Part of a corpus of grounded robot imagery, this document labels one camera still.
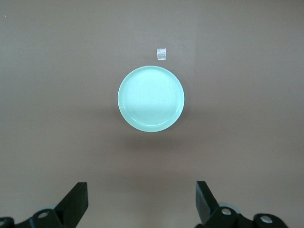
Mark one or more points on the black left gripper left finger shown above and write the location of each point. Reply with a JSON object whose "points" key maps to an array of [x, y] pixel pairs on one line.
{"points": [[73, 204]]}

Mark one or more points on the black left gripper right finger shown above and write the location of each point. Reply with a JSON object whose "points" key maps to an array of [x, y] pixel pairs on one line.
{"points": [[206, 204]]}

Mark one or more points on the pale green round plate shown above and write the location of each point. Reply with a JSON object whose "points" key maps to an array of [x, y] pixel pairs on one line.
{"points": [[151, 98]]}

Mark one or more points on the small clear tape piece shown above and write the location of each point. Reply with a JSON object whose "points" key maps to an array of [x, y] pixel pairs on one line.
{"points": [[161, 54]]}

